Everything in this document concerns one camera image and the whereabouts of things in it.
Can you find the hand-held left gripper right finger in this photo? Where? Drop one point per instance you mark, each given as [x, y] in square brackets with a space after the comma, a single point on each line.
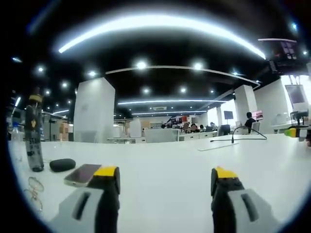
[243, 208]

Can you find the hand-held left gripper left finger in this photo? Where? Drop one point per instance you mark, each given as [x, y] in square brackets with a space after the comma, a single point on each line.
[80, 208]

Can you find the black desk monitor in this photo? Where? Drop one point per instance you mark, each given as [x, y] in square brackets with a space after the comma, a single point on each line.
[224, 129]

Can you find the white desk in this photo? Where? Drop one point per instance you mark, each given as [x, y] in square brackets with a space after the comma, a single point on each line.
[160, 170]

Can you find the smartphone with dark screen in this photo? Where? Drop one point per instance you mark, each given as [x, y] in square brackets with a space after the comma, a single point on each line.
[81, 175]

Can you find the white office chair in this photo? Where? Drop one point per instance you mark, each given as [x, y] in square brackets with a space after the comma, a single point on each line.
[255, 127]

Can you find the black oval case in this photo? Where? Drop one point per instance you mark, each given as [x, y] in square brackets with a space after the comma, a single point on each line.
[62, 165]

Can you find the thin-rimmed eyeglasses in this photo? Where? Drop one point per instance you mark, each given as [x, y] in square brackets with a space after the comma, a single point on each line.
[36, 187]

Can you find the hanging ceiling screen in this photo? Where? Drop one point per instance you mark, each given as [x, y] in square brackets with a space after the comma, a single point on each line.
[281, 49]

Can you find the dark tall water bottle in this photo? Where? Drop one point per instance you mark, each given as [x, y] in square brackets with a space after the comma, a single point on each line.
[34, 136]

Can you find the long ceiling light strip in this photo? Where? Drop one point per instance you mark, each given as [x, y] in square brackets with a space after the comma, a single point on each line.
[155, 25]

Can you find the wall-mounted monitor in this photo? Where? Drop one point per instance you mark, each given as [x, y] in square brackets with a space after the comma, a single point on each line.
[295, 95]

